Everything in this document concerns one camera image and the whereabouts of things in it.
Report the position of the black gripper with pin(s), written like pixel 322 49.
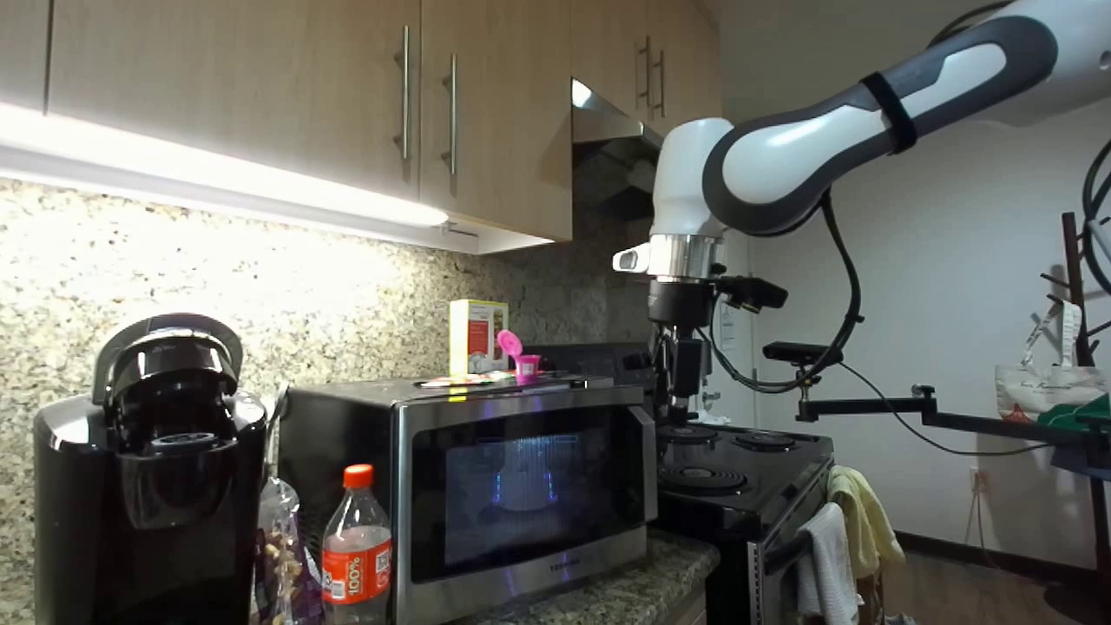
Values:
pixel 677 309

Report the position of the stainless steel microwave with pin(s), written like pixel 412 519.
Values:
pixel 520 487

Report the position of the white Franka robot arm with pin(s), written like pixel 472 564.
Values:
pixel 784 162

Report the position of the black stove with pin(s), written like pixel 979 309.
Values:
pixel 739 464

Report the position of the pink coffee pod cup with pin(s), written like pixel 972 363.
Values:
pixel 525 366

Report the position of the yellow towel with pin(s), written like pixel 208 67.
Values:
pixel 870 522

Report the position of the white towel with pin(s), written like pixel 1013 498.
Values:
pixel 830 566

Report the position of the steel range hood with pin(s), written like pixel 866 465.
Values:
pixel 609 115

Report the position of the white hanging bag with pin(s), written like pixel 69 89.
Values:
pixel 1045 384

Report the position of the orange soda bottle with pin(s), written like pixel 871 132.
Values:
pixel 356 558

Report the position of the green cloth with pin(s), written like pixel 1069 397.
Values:
pixel 1077 417

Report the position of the clear plastic bag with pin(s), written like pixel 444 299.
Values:
pixel 278 542

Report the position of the under cabinet light strip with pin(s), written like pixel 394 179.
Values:
pixel 230 175

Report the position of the wooden upper cabinets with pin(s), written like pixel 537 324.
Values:
pixel 230 80

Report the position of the black pod coffee maker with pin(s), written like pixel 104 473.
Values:
pixel 149 487

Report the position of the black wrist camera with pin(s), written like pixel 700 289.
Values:
pixel 752 293

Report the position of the black exterior camera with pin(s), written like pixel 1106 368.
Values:
pixel 795 352

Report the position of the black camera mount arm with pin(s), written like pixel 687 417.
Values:
pixel 870 407

